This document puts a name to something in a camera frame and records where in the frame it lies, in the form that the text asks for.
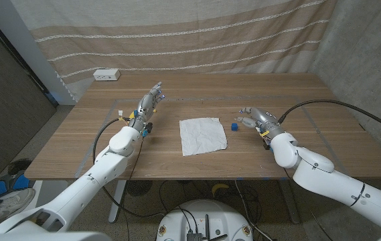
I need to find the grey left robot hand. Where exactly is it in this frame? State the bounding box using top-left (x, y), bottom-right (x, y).
top-left (128, 81), bottom-right (166, 134)

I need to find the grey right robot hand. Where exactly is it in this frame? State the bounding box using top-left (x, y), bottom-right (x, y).
top-left (234, 106), bottom-right (286, 138)

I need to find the white cloth napkin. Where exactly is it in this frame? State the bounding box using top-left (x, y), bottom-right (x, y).
top-left (179, 116), bottom-right (228, 157)

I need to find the white power strip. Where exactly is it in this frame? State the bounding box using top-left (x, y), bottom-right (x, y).
top-left (92, 68), bottom-right (121, 82)

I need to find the beige striped fabric backdrop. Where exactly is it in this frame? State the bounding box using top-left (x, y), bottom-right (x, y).
top-left (9, 0), bottom-right (338, 101)

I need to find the yellow curved floor object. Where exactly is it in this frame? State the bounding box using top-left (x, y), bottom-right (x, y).
top-left (211, 183), bottom-right (230, 197)

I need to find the round black vent disc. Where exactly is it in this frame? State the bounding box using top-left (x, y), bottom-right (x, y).
top-left (126, 179), bottom-right (153, 197)

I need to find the grey table leg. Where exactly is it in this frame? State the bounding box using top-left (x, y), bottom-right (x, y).
top-left (279, 179), bottom-right (301, 224)

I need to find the white table leg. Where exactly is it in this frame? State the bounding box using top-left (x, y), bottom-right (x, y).
top-left (108, 179), bottom-right (127, 224)

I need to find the white robot torso base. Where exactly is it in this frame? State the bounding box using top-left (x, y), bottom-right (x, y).
top-left (155, 199), bottom-right (254, 241)

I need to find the white pillar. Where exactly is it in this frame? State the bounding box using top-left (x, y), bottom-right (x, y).
top-left (0, 0), bottom-right (77, 106)

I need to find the black electronics box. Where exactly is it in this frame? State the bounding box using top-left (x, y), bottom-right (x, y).
top-left (185, 231), bottom-right (204, 241)

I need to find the dark grey perforated panel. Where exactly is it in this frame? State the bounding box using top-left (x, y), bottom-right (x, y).
top-left (0, 13), bottom-right (57, 181)

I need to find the black round floor object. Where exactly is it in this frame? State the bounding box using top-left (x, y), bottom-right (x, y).
top-left (7, 158), bottom-right (33, 175)

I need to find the grey white sneaker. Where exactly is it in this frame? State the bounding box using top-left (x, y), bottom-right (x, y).
top-left (0, 187), bottom-right (36, 230)

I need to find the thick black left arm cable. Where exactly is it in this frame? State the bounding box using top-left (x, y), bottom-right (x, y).
top-left (92, 117), bottom-right (166, 220)

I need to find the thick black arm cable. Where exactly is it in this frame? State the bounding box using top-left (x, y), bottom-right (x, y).
top-left (92, 117), bottom-right (166, 220)
top-left (278, 98), bottom-right (381, 137)

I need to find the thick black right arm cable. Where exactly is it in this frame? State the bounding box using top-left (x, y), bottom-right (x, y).
top-left (278, 98), bottom-right (381, 137)

